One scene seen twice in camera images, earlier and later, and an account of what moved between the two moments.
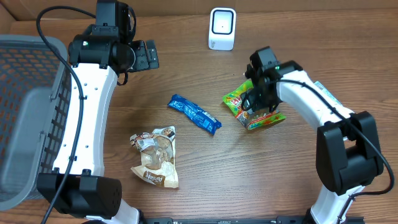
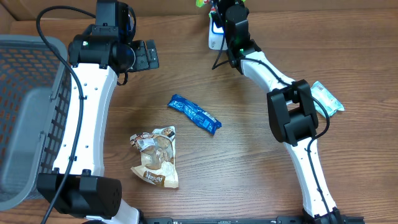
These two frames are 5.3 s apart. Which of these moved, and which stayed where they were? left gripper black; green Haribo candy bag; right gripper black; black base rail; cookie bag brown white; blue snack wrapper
Moved: green Haribo candy bag; right gripper black
Stayed: blue snack wrapper; left gripper black; black base rail; cookie bag brown white
